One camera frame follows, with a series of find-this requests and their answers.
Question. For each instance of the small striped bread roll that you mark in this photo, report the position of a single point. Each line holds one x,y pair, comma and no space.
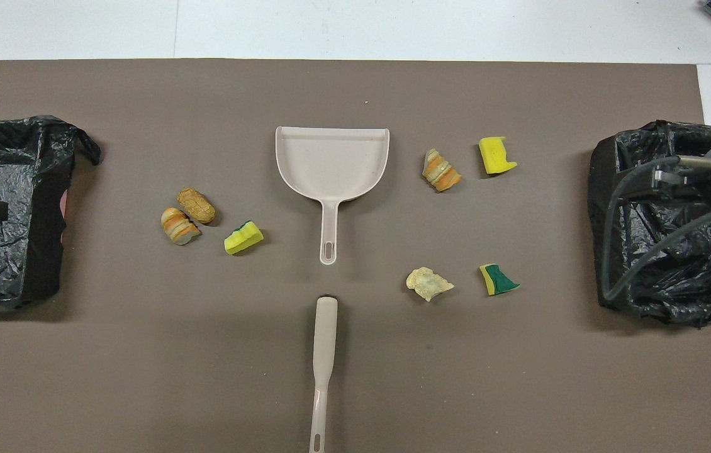
178,228

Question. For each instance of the brown bread bun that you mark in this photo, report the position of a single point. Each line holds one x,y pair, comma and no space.
196,205

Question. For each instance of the wavy yellow green sponge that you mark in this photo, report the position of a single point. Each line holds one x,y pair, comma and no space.
243,238

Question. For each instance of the beige plastic dustpan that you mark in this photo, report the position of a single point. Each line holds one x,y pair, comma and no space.
330,163

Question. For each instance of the notched yellow sponge piece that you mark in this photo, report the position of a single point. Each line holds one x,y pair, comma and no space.
495,156

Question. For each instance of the green yellow sponge wedge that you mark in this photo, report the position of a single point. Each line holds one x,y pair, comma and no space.
498,281

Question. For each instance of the striped croissant bread piece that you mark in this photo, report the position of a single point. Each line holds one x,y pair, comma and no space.
441,171

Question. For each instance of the pale crumpled bread piece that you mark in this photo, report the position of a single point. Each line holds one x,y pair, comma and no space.
428,283

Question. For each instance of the brown table mat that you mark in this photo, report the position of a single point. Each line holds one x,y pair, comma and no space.
355,377

